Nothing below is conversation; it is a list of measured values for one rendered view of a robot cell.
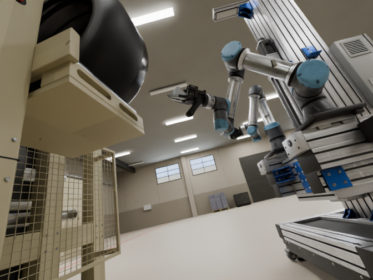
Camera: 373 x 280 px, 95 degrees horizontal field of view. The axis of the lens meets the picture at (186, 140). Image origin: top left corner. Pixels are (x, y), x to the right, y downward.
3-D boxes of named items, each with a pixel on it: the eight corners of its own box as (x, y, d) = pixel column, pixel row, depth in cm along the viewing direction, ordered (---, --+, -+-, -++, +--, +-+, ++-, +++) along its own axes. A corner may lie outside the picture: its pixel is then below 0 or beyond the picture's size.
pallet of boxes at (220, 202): (228, 209, 1078) (223, 192, 1116) (229, 209, 1014) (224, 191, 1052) (212, 212, 1081) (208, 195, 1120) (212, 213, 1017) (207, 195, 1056)
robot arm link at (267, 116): (270, 142, 141) (247, 89, 161) (272, 145, 153) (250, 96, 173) (285, 136, 136) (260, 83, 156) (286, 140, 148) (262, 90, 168)
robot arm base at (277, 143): (287, 150, 136) (282, 139, 140) (297, 144, 122) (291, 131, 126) (269, 155, 137) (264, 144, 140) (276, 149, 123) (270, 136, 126)
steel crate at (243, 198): (248, 204, 1073) (245, 192, 1100) (252, 204, 977) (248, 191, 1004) (235, 207, 1076) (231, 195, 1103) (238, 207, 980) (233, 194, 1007)
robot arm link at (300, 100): (323, 103, 90) (311, 83, 95) (330, 90, 79) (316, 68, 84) (298, 112, 95) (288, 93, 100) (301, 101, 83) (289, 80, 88)
